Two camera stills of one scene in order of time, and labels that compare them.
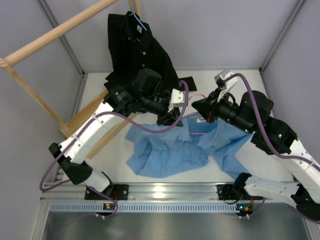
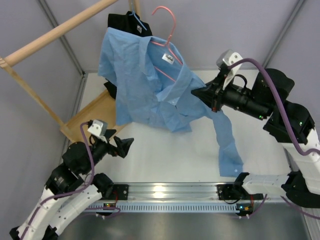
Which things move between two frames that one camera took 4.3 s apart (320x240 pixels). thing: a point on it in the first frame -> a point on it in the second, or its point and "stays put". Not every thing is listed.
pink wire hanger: x=195 y=116 -> x=168 y=42
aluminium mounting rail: x=150 y=191 stays put
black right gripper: x=209 y=108 -> x=213 y=95
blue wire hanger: x=133 y=13 stays put
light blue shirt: x=161 y=149 -> x=154 y=88
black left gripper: x=169 y=118 -> x=123 y=145
